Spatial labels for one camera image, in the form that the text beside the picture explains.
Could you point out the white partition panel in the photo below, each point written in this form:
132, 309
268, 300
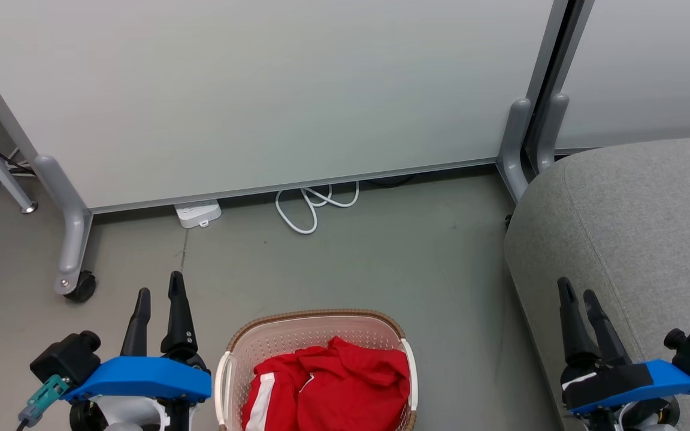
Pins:
261, 90
650, 60

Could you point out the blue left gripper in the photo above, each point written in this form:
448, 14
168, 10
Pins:
141, 377

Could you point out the grey fabric sofa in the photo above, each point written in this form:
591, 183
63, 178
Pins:
650, 239

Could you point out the black caster wheel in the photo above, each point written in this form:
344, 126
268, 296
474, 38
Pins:
83, 287

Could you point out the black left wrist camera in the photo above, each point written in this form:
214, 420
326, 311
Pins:
66, 356

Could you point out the white perforated laundry basket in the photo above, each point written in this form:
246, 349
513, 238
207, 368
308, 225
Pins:
321, 329

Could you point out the red garment with white stripe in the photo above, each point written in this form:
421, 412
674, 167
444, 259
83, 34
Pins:
351, 389

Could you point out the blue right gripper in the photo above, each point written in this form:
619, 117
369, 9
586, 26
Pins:
620, 386

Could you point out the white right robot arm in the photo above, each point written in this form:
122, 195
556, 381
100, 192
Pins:
638, 419

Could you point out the white power strip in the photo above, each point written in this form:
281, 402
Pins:
197, 212

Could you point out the grey partition leg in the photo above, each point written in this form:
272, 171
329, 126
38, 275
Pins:
551, 131
72, 239
513, 149

